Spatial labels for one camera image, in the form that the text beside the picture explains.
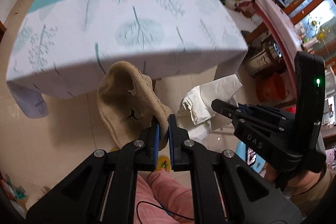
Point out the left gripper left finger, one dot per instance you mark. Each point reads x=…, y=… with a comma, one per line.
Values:
x=148, y=154

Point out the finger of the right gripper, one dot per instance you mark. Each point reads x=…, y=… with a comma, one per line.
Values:
x=228, y=110
x=260, y=124

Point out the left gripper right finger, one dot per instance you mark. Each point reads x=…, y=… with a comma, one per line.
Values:
x=180, y=144

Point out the white tissue paper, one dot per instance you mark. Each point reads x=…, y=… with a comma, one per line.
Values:
x=195, y=113

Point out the brown cardboard egg tray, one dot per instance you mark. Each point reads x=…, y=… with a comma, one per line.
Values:
x=127, y=104

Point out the yellow slipper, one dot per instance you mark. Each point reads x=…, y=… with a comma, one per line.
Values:
x=163, y=163

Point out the pink trousers leg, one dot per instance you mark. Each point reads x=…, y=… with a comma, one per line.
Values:
x=161, y=199

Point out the floral teal tablecloth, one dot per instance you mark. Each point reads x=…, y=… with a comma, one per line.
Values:
x=64, y=47

